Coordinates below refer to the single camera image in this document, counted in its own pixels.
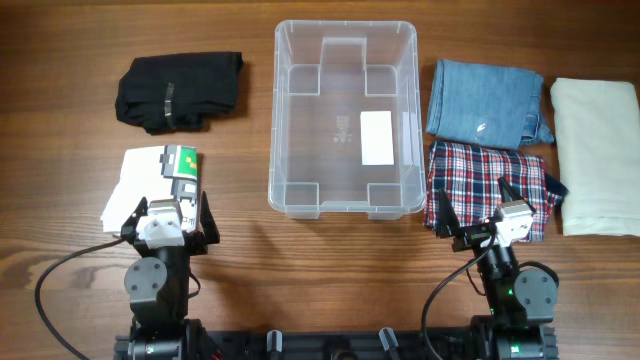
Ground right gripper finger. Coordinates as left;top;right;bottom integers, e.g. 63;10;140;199
436;188;460;238
498;177;536;214

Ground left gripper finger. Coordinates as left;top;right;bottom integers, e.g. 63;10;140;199
121;197;148;235
199;191;220;245

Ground red plaid shirt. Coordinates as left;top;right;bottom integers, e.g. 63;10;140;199
424;141;568;242

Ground white printed t-shirt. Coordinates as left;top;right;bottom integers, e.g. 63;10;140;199
100;144;199;236

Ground blue denim jeans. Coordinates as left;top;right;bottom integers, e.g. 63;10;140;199
426;59;554;150

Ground cream cloth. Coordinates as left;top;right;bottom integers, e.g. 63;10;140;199
550;78;639;236

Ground black garment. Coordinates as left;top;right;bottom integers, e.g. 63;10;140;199
115;52;244;135

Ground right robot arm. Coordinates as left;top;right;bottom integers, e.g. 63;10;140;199
436;177;559;359

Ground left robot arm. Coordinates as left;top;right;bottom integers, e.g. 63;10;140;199
114;194;223;360

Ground white label in bin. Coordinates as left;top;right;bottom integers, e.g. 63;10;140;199
360;111;394;166

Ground clear plastic storage bin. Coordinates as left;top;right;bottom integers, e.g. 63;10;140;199
268;20;426;220

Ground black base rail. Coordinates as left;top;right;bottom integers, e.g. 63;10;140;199
113;327;557;360

